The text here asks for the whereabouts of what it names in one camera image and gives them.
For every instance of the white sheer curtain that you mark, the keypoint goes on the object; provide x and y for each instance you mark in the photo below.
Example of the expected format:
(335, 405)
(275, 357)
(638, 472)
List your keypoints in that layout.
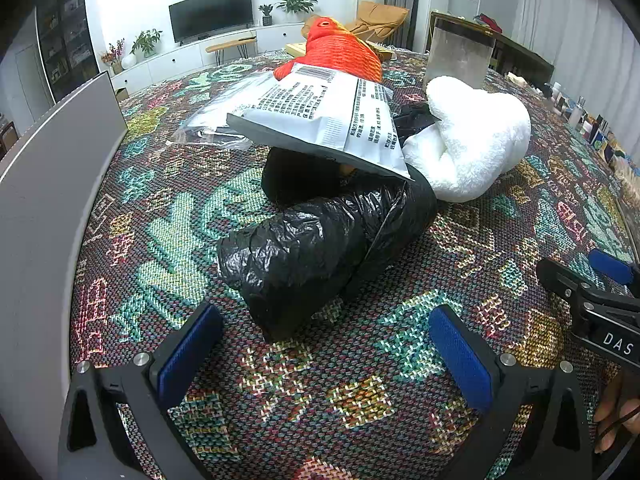
(575, 15)

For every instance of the beige flat box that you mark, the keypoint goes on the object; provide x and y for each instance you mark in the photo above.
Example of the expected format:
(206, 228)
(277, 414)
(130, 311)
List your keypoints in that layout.
(295, 49)

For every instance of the white round vase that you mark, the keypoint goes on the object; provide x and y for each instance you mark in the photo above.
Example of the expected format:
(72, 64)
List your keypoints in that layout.
(128, 61)

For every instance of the wooden hairpin leg table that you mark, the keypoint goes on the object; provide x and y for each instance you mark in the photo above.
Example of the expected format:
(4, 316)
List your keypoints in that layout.
(230, 44)

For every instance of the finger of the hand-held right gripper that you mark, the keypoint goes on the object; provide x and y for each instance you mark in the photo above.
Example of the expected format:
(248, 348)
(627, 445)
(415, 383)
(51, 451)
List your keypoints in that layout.
(560, 275)
(607, 265)

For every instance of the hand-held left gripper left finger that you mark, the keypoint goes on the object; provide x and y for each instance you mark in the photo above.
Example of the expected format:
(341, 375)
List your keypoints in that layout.
(185, 355)

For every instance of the clear plastic bag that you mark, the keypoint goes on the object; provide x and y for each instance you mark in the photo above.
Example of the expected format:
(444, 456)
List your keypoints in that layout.
(215, 115)

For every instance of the colourful woven blanket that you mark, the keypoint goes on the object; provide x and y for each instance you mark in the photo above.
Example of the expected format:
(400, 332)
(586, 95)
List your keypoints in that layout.
(300, 390)

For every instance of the wooden chair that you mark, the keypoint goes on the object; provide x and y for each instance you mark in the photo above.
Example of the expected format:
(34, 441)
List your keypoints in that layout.
(520, 57)

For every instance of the white television cabinet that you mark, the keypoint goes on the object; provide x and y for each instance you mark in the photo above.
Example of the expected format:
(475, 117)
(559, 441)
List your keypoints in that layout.
(170, 62)

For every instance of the orange fish plush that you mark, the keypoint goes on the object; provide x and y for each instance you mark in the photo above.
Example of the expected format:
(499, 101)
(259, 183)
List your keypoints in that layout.
(340, 50)

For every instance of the black plastic bag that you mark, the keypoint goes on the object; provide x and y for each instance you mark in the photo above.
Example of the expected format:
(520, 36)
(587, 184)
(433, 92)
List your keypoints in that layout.
(300, 255)

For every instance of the tan lounge chair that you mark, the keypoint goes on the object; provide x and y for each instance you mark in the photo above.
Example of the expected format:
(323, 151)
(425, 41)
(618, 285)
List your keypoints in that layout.
(380, 15)

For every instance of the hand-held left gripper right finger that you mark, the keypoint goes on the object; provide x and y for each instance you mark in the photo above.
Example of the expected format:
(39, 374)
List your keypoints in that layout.
(460, 360)

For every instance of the row of bottles and boxes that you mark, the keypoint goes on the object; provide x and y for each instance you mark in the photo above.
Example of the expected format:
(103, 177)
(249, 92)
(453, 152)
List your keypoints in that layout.
(595, 125)

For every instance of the small potted plant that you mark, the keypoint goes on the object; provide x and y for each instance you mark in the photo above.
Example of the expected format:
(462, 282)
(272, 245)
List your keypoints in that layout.
(266, 12)

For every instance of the red flowers in vase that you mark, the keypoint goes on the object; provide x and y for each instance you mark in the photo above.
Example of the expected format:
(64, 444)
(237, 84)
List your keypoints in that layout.
(114, 55)

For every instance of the black display cabinet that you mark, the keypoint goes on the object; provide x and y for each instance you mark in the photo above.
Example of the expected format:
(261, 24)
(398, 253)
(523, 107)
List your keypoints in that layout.
(65, 35)

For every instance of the white printed mailer bag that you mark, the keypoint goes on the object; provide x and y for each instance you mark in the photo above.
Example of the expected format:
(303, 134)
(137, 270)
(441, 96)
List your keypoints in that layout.
(325, 110)

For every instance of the green bushy potted plant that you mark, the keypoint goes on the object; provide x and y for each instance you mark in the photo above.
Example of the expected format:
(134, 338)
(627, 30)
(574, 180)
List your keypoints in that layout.
(146, 41)

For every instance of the large leafy potted plant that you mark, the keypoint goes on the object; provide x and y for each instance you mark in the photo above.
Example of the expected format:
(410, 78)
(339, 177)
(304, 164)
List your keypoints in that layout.
(296, 2)

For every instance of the person's right hand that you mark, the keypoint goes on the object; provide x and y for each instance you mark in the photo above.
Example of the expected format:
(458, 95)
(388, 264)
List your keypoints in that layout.
(617, 405)

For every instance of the clear jar with black lid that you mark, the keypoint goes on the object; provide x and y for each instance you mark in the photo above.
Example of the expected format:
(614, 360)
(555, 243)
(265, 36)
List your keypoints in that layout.
(457, 55)

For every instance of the black flat television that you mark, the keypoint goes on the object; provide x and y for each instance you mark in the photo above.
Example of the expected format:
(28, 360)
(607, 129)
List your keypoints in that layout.
(210, 12)

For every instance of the white fluffy towel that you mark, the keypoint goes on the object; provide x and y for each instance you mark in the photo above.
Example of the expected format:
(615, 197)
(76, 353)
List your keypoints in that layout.
(475, 130)

